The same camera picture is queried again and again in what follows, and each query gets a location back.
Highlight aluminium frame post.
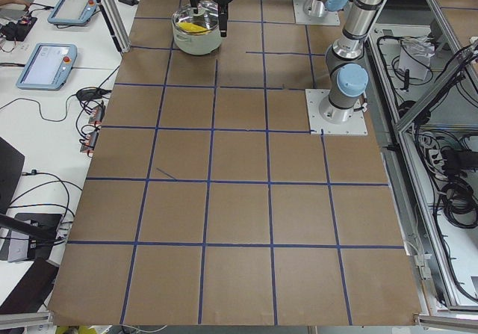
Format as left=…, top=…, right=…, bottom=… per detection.
left=97, top=0, right=131, bottom=54

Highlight near teach pendant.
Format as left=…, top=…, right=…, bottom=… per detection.
left=16, top=43, right=78, bottom=90

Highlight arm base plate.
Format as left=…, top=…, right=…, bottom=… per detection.
left=293, top=0, right=341, bottom=26
left=305, top=89, right=368, bottom=136

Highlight teach pendant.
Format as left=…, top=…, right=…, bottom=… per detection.
left=47, top=0, right=97, bottom=26
left=16, top=43, right=78, bottom=90

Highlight far teach pendant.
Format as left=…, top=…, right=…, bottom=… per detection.
left=47, top=0, right=97, bottom=26

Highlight glass pot lid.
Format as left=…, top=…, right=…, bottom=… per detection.
left=172, top=1, right=219, bottom=35

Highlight pale green steel pot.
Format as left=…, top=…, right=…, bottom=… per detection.
left=172, top=23, right=223, bottom=55

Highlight yellow corn cob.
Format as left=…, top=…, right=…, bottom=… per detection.
left=176, top=22, right=210, bottom=34

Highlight coiled black cables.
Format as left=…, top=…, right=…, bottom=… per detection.
left=395, top=98, right=478, bottom=238

